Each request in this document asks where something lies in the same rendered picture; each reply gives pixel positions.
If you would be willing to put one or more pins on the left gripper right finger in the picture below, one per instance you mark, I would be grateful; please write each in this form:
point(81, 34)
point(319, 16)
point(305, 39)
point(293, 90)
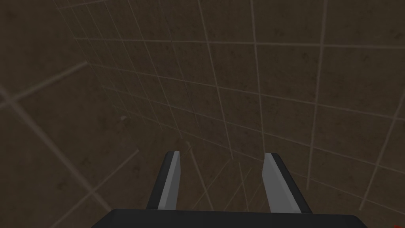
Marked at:
point(281, 186)

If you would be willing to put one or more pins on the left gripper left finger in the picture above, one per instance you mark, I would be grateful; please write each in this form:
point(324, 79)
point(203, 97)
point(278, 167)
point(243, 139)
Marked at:
point(166, 185)

